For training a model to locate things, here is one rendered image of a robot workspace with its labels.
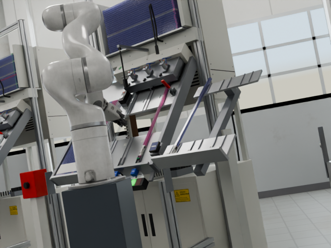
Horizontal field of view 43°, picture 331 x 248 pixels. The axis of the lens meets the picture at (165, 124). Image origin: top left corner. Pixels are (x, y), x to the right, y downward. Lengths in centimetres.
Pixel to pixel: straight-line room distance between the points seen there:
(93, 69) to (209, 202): 104
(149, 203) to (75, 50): 104
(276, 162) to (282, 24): 162
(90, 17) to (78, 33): 13
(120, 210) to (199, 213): 84
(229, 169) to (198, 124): 341
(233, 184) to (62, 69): 82
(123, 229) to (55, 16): 86
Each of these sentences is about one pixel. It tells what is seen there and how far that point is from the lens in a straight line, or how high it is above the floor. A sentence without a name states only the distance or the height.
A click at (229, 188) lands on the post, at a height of 57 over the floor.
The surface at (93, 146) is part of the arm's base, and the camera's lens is 135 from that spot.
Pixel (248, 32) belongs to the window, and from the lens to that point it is 523.
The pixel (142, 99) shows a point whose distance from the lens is 225.
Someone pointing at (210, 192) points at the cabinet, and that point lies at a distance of 217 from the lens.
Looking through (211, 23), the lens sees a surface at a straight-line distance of 254.
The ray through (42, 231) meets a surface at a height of 42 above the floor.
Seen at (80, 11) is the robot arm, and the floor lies 135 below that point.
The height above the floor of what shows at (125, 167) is 72.
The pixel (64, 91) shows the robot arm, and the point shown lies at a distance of 138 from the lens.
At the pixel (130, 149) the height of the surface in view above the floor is 80.
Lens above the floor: 78
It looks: 3 degrees up
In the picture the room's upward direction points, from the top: 10 degrees counter-clockwise
